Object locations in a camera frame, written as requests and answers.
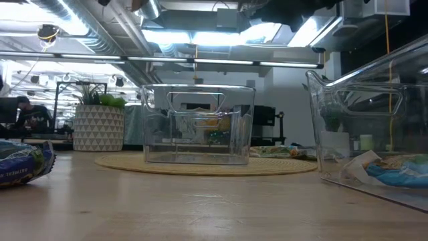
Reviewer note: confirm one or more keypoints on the clear plastic bin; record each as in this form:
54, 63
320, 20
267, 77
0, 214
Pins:
237, 110
384, 197

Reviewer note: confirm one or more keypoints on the person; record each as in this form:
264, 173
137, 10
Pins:
33, 115

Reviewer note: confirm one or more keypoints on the dark blue granola bar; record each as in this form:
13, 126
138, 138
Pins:
20, 164

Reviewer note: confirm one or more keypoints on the black machine on stand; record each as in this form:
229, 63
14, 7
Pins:
264, 115

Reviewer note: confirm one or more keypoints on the round woven yellow placemat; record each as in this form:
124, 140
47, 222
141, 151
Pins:
200, 169

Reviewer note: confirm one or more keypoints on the succulent in patterned pot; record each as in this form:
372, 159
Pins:
98, 127

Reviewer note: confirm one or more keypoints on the snake plant in white pot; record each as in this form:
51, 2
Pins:
334, 142

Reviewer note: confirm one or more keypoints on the grey cabinet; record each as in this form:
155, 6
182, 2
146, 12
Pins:
133, 125

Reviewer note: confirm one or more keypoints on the blue orange granola bar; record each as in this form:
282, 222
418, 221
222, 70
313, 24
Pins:
398, 175

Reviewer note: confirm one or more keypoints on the black dome ceiling fixture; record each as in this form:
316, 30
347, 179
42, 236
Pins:
48, 33

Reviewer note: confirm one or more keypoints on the green brown granola bar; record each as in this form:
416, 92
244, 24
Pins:
272, 151

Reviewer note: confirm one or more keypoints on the black metal frame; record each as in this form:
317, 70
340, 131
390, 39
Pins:
57, 100

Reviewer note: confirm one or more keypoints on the black monitor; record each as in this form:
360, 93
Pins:
8, 109

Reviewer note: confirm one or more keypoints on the LED light bar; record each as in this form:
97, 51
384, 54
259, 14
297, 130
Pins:
224, 61

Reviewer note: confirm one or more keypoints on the pale green cup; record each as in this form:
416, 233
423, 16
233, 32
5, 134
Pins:
366, 142

